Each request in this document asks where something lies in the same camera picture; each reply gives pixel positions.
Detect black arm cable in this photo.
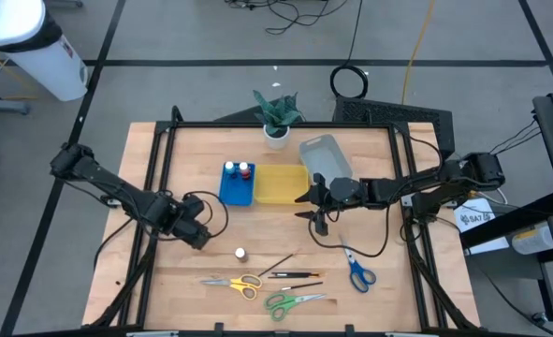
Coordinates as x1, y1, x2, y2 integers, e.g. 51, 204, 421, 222
307, 205, 394, 259
92, 189, 230, 271

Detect white printed paper sheet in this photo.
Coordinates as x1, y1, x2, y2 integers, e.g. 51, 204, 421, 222
452, 198, 512, 256

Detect white round plant pot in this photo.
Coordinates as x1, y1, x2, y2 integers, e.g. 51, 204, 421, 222
262, 124, 291, 151

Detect black flat panel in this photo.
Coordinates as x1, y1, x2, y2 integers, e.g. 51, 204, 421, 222
213, 105, 308, 125

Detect green snake plant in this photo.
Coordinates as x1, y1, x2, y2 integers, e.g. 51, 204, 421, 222
252, 89, 303, 130

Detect black perforated panel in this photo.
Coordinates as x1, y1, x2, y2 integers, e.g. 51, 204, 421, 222
331, 95, 456, 158

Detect black desk cables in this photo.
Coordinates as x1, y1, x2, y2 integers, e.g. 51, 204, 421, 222
488, 119, 542, 156

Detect grey plastic bin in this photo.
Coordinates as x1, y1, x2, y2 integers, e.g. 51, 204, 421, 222
298, 134, 355, 186

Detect yellow hanging cable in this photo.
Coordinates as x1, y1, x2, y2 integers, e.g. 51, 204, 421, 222
400, 0, 436, 105

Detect black coiled cable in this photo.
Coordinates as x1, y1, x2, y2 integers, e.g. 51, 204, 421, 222
329, 0, 370, 100

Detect black floor cable tangle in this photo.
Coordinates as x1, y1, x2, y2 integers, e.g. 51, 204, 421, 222
223, 0, 352, 37

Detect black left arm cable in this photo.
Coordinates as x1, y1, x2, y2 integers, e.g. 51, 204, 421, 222
92, 189, 230, 271

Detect blue-handled scissors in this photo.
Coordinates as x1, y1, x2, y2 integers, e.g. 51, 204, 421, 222
339, 233, 378, 295

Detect yellow-handled scissors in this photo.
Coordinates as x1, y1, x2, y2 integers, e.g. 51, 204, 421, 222
199, 273, 264, 301

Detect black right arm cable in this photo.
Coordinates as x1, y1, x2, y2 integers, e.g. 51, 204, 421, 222
307, 205, 394, 259

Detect white lidded trash can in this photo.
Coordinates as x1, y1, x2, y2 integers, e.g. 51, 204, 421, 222
0, 0, 90, 103

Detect green-handled scissors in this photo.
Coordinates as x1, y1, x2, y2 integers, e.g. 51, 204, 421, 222
263, 291, 327, 323

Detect blue plastic basket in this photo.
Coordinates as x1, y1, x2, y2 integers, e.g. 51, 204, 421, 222
218, 161, 257, 208

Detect yellow translucent plastic bin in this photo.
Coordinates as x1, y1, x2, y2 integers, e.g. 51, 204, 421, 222
254, 163, 311, 206

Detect thin black paintbrush orange bristles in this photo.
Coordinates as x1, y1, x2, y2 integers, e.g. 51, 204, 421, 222
257, 253, 296, 278

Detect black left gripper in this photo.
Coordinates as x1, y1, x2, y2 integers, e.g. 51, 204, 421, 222
166, 194, 211, 249

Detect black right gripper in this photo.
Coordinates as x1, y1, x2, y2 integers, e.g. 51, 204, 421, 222
295, 173, 369, 237

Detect white yellow labelled container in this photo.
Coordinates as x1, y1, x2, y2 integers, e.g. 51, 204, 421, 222
511, 223, 553, 256

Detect black aluminium table frame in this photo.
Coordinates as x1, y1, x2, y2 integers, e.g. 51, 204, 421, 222
81, 105, 483, 337

